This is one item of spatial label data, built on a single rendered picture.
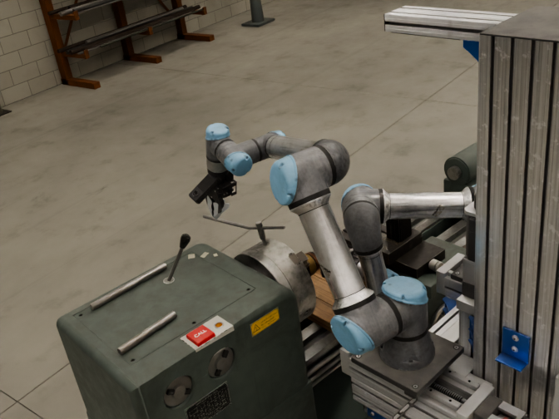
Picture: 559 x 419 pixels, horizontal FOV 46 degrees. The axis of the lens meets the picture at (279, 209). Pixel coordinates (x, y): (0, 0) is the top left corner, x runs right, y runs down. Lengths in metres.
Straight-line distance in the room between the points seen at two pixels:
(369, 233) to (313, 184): 0.45
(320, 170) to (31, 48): 7.84
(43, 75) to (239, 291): 7.61
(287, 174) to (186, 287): 0.64
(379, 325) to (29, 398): 2.61
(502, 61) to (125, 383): 1.22
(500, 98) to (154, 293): 1.20
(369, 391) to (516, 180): 0.80
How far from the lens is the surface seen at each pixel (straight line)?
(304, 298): 2.26
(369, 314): 1.70
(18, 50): 9.24
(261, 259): 2.23
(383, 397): 2.00
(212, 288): 2.10
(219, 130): 2.10
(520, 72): 1.50
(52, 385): 3.99
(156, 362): 1.88
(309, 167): 1.68
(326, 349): 2.44
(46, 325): 4.47
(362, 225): 2.06
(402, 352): 1.84
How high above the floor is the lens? 2.43
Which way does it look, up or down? 28 degrees down
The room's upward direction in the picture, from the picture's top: 8 degrees counter-clockwise
